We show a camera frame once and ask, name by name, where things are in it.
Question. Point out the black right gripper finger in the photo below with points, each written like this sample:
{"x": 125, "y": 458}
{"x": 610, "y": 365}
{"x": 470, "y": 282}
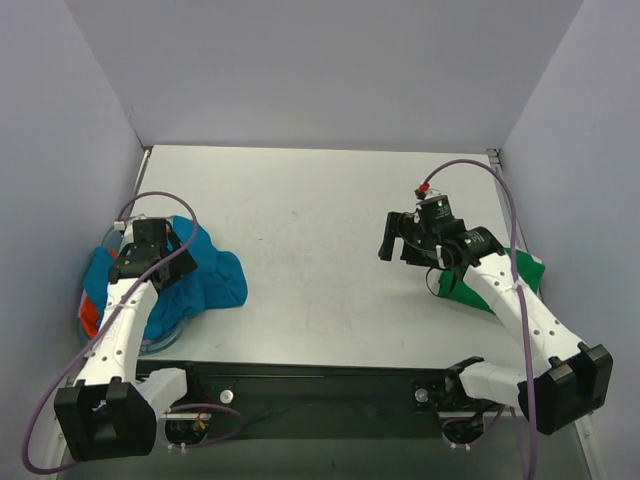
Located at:
{"x": 412, "y": 255}
{"x": 386, "y": 249}

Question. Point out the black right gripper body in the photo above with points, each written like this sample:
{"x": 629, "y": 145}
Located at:
{"x": 392, "y": 235}

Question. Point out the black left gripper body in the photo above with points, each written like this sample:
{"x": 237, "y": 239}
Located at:
{"x": 167, "y": 270}

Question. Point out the teal blue t shirt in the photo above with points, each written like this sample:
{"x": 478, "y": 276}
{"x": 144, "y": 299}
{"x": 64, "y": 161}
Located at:
{"x": 217, "y": 283}

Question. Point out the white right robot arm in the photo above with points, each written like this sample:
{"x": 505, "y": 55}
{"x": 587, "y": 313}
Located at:
{"x": 563, "y": 378}

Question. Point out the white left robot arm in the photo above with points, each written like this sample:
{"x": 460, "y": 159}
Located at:
{"x": 106, "y": 413}

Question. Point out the orange t shirt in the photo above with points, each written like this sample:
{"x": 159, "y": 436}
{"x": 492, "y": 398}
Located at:
{"x": 90, "y": 317}

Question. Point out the clear blue plastic bin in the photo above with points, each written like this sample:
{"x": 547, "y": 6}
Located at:
{"x": 112, "y": 242}

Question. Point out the green folded t shirt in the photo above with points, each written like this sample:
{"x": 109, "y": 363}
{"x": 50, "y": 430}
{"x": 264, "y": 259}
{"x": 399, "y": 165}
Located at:
{"x": 530, "y": 268}

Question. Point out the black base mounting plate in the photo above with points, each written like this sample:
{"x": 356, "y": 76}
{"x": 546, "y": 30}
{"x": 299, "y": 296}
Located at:
{"x": 303, "y": 402}

